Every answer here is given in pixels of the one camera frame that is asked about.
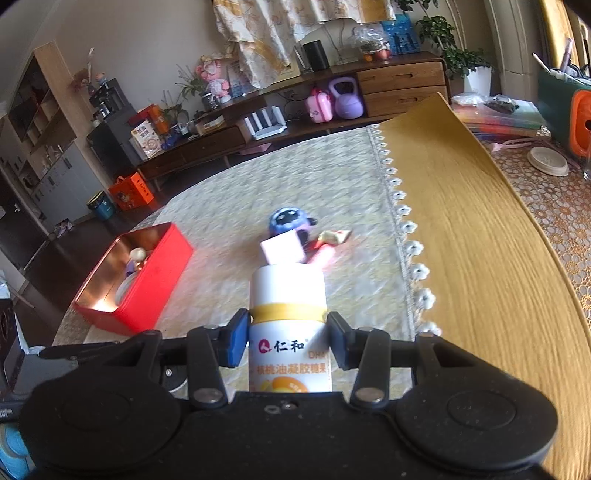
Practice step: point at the blue round toy figure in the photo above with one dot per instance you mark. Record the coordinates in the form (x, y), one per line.
(284, 221)

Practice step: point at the leafy plant in dark vase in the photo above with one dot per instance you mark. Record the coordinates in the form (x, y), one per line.
(210, 100)

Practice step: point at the pink doll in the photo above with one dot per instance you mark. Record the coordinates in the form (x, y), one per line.
(214, 83)

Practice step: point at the small green houseplant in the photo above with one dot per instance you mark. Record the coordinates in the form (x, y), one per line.
(174, 113)

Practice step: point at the tall green potted plant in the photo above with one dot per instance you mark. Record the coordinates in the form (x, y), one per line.
(478, 78)

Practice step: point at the blue photo box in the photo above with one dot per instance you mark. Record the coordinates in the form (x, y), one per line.
(401, 34)

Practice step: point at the dark wooden media cabinet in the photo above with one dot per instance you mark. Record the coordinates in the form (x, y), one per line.
(217, 147)

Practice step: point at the green utensil holder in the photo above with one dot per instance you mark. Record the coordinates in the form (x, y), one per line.
(551, 106)

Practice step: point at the small purple plastic piece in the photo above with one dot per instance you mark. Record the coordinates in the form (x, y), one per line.
(131, 268)

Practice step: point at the figurine and dried flowers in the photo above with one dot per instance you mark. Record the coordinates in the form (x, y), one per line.
(101, 81)

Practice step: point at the floral cream cloth cover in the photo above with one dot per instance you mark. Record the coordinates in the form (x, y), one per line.
(277, 27)

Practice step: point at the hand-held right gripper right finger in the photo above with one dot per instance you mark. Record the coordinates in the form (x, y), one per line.
(336, 341)

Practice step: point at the orange gift box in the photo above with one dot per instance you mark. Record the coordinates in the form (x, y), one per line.
(131, 194)

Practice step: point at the yellow white flat box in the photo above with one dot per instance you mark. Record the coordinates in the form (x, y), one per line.
(211, 125)

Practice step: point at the pink toy case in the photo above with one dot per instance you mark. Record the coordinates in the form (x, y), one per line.
(319, 108)

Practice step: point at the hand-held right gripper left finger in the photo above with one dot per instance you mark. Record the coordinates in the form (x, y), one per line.
(239, 339)

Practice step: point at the red metal tin box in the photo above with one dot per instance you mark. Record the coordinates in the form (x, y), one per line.
(152, 295)

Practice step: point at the small beige scoop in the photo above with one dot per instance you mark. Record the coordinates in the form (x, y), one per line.
(137, 256)

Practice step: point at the red and yellow small toy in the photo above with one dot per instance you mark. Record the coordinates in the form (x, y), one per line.
(319, 256)

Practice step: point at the teal waste bin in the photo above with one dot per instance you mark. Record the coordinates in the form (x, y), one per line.
(101, 207)

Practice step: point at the small plant in clear bag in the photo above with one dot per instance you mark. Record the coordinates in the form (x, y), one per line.
(369, 44)

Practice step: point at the wooden wall shelf unit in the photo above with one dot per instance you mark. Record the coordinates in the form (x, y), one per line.
(41, 138)

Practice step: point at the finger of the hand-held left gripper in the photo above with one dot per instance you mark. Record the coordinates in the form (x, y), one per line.
(83, 350)

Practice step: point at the yellow candy wrapper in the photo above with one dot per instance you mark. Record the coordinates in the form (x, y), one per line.
(333, 237)

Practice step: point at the black mini fridge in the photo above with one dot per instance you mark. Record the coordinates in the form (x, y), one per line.
(113, 147)

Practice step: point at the yellow curtain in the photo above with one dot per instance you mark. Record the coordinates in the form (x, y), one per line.
(556, 23)

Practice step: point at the yellow wood grain placemat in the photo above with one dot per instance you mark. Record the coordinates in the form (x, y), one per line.
(485, 230)

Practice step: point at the pink floor mat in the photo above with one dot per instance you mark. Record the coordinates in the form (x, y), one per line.
(256, 148)

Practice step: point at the clear drinking glass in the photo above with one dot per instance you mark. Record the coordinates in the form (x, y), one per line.
(587, 166)

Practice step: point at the purple kettlebell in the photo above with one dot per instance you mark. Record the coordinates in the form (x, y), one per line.
(347, 104)

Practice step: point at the small blue toy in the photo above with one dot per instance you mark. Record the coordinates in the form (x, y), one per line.
(170, 142)

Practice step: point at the black coffee machine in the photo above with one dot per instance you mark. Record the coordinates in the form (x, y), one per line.
(107, 101)

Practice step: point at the light wood cabinet drawer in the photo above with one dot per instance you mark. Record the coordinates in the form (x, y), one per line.
(401, 76)
(406, 102)

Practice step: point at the person's left hand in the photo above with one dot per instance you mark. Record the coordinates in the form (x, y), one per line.
(14, 452)

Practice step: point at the white yellow snack box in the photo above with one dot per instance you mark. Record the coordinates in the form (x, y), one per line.
(147, 141)

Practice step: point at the white eraser block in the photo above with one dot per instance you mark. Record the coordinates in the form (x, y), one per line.
(281, 249)

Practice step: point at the red orange gift bag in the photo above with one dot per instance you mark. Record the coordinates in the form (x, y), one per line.
(154, 117)

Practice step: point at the white antenna router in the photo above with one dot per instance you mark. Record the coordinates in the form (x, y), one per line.
(265, 127)

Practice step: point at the stack of colourful books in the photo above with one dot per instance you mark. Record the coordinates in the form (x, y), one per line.
(498, 117)

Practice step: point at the black cylinder speaker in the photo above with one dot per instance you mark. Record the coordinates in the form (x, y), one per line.
(316, 56)

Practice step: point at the white pill bottle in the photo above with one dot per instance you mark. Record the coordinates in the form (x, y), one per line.
(288, 286)

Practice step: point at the white round lid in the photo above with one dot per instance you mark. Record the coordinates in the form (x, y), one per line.
(548, 161)

